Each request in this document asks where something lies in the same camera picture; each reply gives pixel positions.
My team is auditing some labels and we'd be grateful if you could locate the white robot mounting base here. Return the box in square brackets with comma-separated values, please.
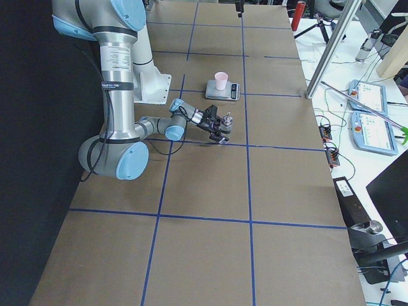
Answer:
[131, 26, 171, 105]

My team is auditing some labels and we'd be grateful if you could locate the red cylinder bottle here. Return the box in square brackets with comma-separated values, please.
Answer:
[291, 1, 306, 31]

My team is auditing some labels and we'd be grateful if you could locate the teach pendant tablet near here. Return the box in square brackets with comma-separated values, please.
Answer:
[351, 111, 398, 156]

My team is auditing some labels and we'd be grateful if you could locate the glass sauce bottle steel cap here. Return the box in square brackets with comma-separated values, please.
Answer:
[219, 112, 233, 144]

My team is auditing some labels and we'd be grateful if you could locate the green handled reacher stick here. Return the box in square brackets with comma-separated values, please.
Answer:
[320, 81, 407, 145]

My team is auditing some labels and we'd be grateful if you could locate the digital kitchen scale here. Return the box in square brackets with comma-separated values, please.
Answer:
[205, 80, 240, 101]

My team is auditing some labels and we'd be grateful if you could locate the black monitor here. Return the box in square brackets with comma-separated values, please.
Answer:
[366, 151, 408, 237]

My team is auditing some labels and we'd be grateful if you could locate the aluminium frame post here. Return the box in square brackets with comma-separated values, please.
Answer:
[305, 0, 363, 99]

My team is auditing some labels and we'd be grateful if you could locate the teach pendant tablet far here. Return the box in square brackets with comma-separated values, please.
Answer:
[348, 80, 388, 115]

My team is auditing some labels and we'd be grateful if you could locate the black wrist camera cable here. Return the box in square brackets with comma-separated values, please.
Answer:
[81, 105, 198, 182]

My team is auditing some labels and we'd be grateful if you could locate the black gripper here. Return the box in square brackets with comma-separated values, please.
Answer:
[197, 105, 229, 145]

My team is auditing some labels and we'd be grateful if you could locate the black tripod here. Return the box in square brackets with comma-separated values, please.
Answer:
[294, 15, 337, 44]

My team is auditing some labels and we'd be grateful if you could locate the pink cup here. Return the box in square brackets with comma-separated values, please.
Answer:
[214, 71, 228, 91]

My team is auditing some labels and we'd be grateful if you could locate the teach pendant tablet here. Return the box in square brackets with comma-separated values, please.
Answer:
[351, 111, 398, 156]
[348, 80, 388, 115]

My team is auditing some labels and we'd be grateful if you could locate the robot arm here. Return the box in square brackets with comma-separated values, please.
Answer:
[52, 1, 232, 180]

